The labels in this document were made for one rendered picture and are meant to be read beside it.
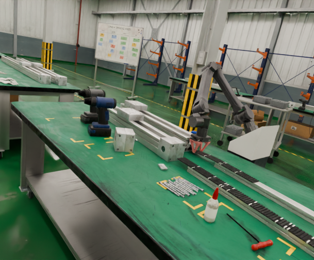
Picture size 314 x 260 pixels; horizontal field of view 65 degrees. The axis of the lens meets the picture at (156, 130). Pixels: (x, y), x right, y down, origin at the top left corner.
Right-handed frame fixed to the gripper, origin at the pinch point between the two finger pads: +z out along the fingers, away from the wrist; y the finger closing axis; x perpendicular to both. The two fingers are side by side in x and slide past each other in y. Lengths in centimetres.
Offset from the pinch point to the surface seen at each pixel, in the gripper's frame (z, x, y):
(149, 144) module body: -0.5, -12.8, 24.0
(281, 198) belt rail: -0.4, 49.8, 1.5
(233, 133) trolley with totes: 50, -150, -250
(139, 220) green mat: 3, 37, 60
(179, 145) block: -6.1, 3.8, 18.5
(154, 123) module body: -5.0, -36.3, 5.2
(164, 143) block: -5.6, -1.3, 23.9
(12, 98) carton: 51, -345, 54
